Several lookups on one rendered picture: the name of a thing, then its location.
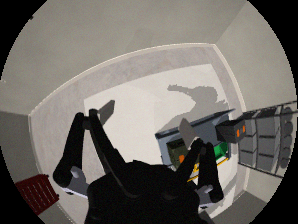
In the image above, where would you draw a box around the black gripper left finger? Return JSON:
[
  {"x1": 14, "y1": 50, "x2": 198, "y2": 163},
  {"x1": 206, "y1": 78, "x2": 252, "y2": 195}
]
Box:
[{"x1": 53, "y1": 100, "x2": 145, "y2": 199}]

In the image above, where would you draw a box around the grey metal shelf rack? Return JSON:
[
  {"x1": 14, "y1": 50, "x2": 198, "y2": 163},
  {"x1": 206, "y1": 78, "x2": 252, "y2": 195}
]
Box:
[{"x1": 155, "y1": 109, "x2": 236, "y2": 168}]

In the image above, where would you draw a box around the green open bin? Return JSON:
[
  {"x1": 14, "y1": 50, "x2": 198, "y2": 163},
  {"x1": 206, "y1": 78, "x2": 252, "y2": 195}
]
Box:
[{"x1": 214, "y1": 142, "x2": 228, "y2": 161}]

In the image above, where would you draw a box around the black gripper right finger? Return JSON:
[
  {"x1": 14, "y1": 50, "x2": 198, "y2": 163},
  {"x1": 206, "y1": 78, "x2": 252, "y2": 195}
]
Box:
[{"x1": 161, "y1": 118, "x2": 224, "y2": 209}]

